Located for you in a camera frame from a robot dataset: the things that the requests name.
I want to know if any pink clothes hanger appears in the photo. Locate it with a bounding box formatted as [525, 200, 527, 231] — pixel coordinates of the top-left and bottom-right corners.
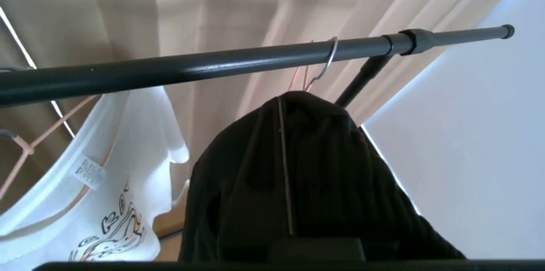
[0, 94, 116, 216]
[288, 36, 340, 93]

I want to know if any black garment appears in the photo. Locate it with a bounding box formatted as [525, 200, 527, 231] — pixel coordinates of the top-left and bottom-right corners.
[178, 90, 466, 262]

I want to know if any black clothes rack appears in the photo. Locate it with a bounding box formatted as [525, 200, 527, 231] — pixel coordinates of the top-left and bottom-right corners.
[0, 23, 515, 109]

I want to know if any white garment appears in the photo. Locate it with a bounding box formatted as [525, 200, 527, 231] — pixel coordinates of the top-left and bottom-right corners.
[0, 86, 191, 262]

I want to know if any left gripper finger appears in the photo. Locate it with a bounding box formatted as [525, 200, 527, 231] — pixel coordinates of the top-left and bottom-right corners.
[221, 96, 295, 262]

